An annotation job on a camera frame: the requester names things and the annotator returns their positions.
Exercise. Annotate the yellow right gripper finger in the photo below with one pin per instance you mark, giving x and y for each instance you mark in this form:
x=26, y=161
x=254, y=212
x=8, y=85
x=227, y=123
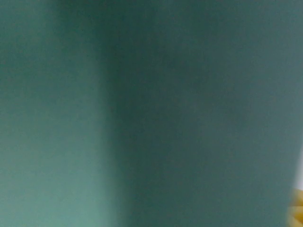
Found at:
x=297, y=208

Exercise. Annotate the teal cardboard box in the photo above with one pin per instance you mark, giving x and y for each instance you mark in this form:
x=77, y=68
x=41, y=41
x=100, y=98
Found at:
x=142, y=113

